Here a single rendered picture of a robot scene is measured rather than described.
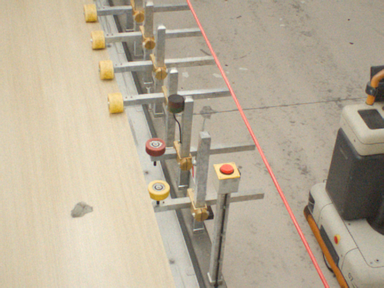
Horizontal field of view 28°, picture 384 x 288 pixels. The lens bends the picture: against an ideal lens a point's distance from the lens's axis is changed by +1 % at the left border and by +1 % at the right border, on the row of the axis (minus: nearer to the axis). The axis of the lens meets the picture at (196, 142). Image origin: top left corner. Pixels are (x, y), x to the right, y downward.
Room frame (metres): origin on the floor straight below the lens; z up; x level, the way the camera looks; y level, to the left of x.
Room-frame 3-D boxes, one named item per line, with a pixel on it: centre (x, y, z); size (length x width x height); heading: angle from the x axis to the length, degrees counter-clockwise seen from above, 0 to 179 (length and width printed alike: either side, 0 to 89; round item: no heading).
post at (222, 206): (1.82, -0.10, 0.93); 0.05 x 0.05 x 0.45; 17
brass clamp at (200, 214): (2.09, -0.02, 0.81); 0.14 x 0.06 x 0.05; 17
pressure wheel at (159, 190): (2.06, 0.13, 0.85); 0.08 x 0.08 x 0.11
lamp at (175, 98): (2.29, 0.09, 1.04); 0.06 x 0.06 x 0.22; 17
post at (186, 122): (2.31, 0.04, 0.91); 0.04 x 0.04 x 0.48; 17
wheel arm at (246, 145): (2.37, -0.03, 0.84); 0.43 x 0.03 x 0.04; 107
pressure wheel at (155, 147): (2.31, 0.16, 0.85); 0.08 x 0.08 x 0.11
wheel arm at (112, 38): (3.07, 0.26, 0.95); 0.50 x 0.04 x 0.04; 107
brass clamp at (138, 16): (3.29, 0.34, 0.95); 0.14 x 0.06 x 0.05; 17
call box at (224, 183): (1.82, -0.10, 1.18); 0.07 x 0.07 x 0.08; 17
